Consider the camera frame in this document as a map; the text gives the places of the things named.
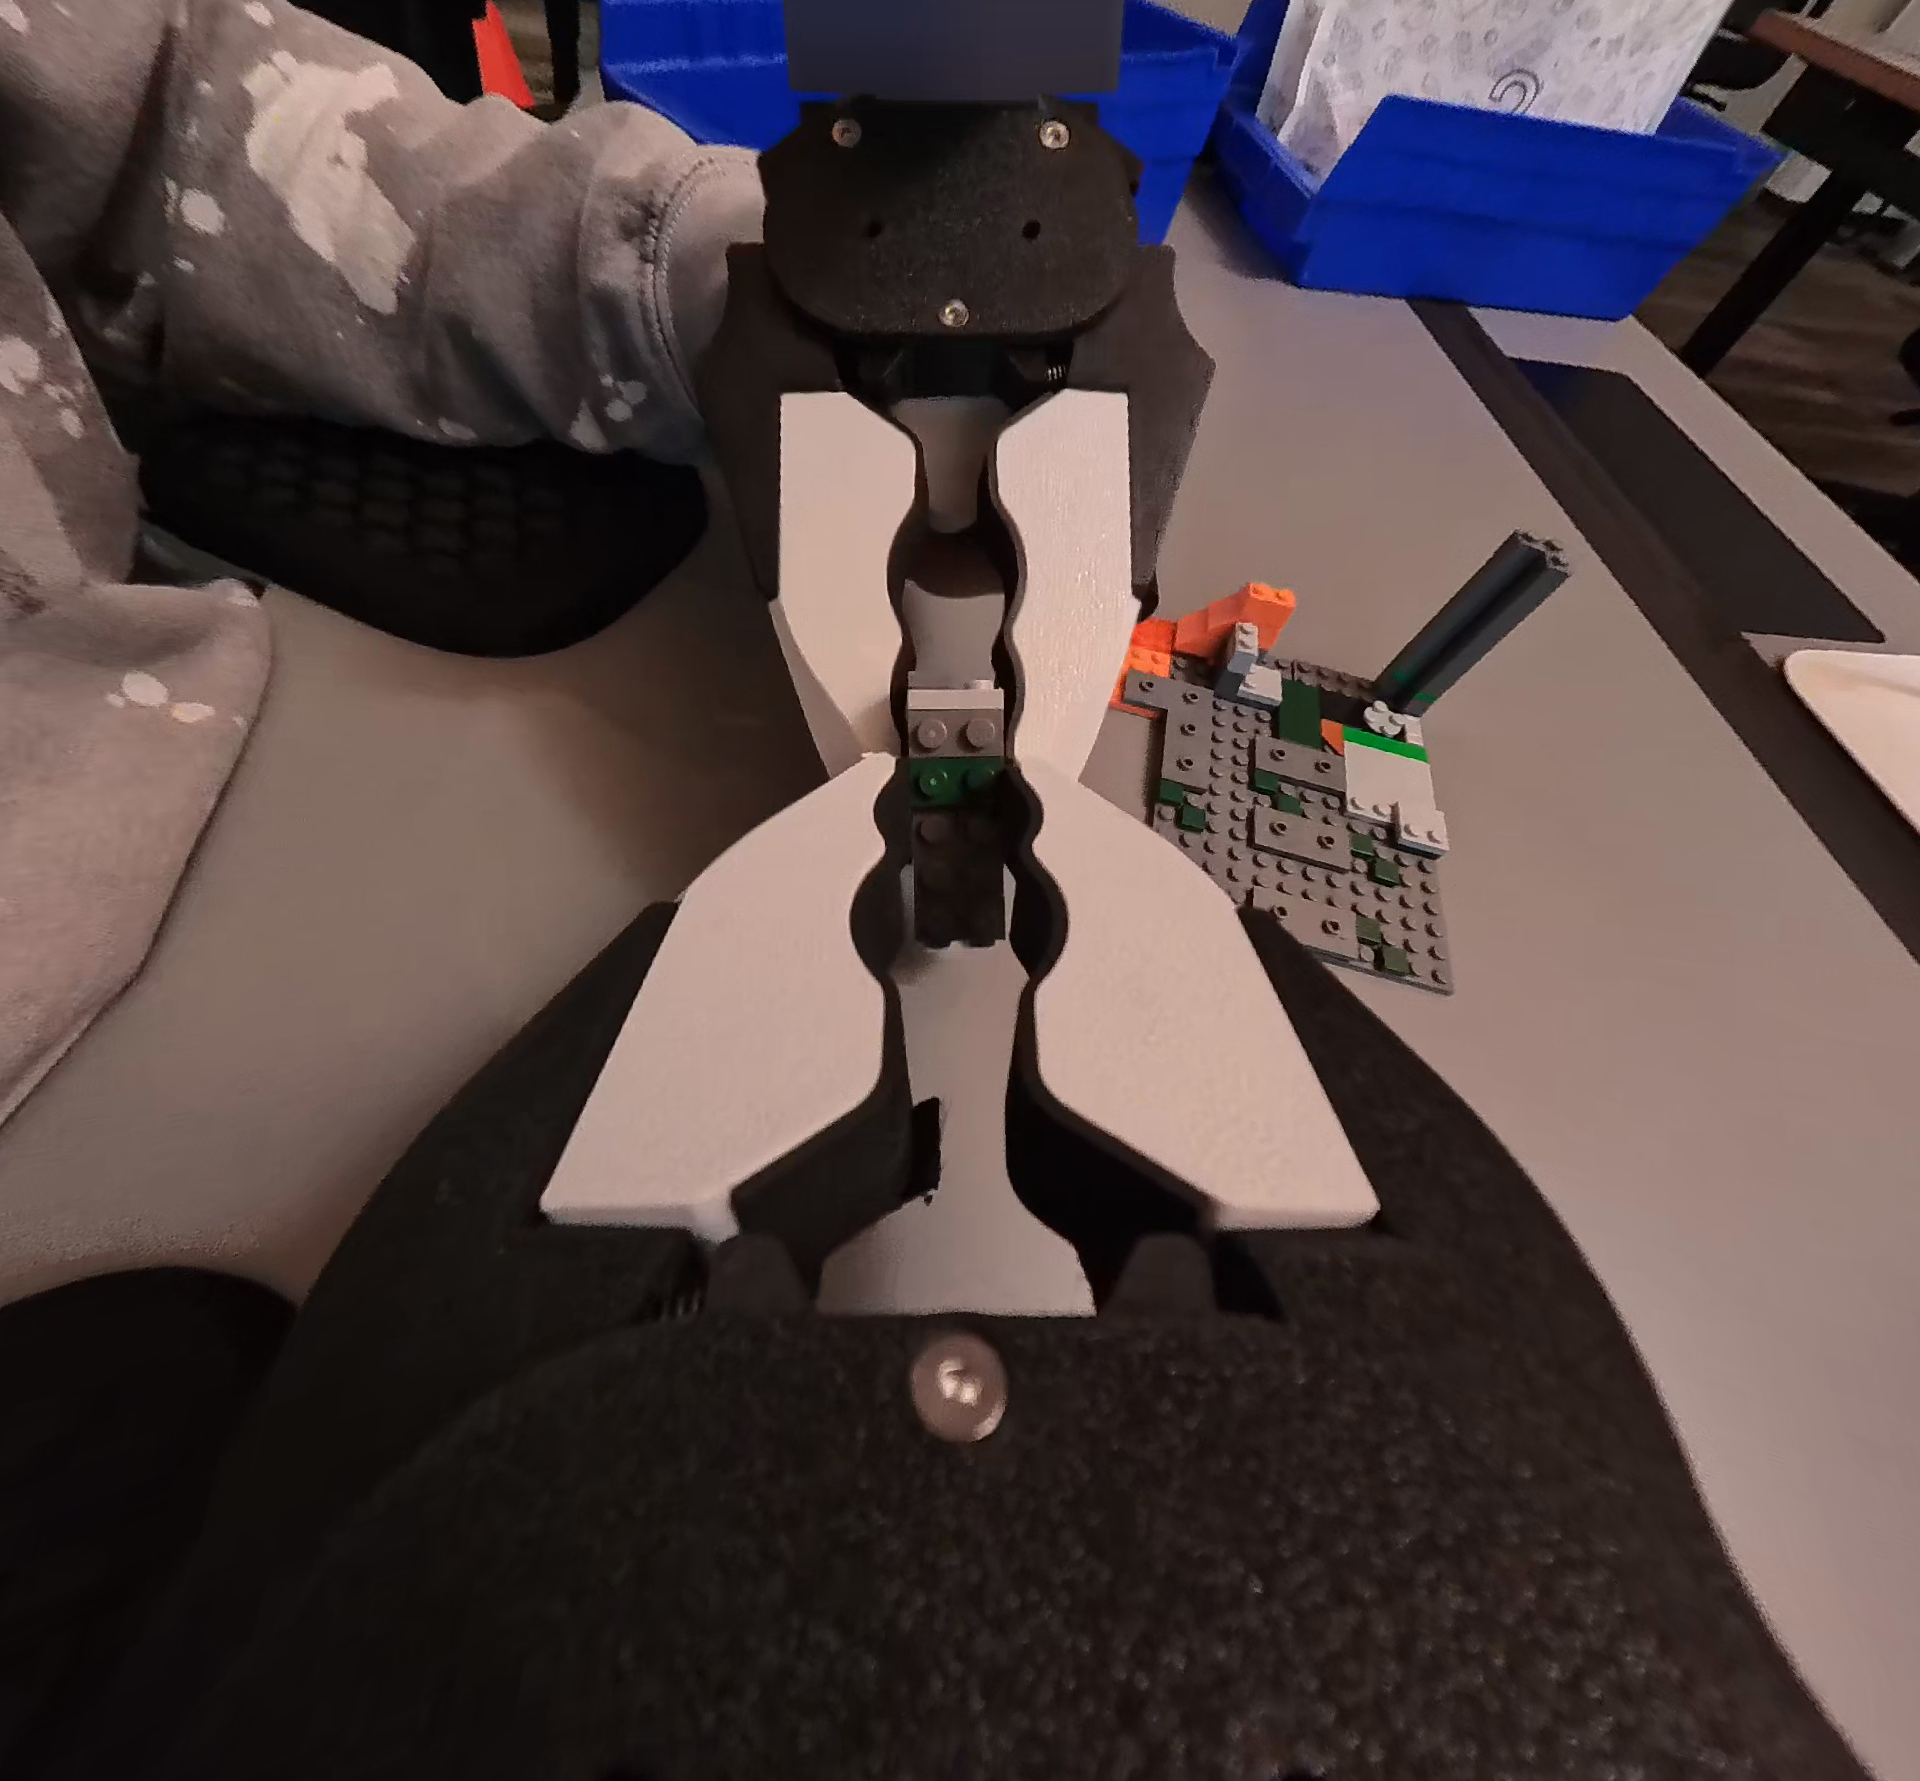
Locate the wooden-edged office desk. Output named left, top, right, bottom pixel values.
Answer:
left=1680, top=3, right=1920, bottom=381

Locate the blue plastic bin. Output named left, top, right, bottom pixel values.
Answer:
left=1213, top=0, right=1786, bottom=322
left=596, top=0, right=1235, bottom=244

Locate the white stand with wooden board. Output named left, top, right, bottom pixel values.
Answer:
left=1782, top=649, right=1920, bottom=835

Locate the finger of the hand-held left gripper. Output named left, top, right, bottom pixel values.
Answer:
left=990, top=390, right=1136, bottom=783
left=768, top=390, right=921, bottom=783

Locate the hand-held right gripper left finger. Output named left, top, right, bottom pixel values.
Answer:
left=540, top=753, right=942, bottom=1310

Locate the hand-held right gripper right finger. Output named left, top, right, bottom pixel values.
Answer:
left=1001, top=757, right=1378, bottom=1310

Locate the grey lego wall section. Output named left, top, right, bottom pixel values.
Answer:
left=905, top=677, right=1009, bottom=950

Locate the grey splattered hoodie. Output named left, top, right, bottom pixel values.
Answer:
left=0, top=0, right=377, bottom=1122

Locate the black mesh armrest pad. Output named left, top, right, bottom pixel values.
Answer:
left=136, top=413, right=711, bottom=659

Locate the partly built grey lego model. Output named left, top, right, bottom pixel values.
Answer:
left=1114, top=532, right=1571, bottom=998

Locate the person's left forearm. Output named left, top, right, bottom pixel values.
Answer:
left=180, top=41, right=770, bottom=465

